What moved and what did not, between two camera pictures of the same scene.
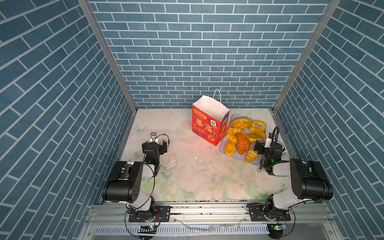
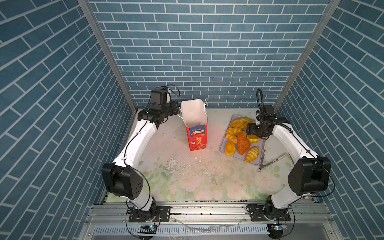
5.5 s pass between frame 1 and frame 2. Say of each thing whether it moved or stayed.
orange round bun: stayed
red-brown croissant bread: stayed
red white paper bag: moved
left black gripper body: moved
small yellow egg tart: stayed
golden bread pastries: stayed
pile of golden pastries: stayed
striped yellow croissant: stayed
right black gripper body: moved
